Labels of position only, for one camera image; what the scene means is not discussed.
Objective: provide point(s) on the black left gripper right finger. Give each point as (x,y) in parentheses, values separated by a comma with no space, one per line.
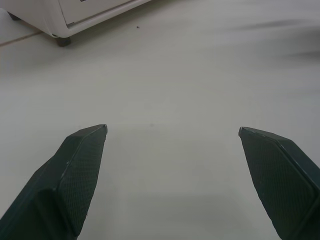
(280,180)

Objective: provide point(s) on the white appliance with feet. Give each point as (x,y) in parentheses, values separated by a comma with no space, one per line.
(82,15)

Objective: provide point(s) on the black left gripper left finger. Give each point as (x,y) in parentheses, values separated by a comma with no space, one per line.
(62,185)

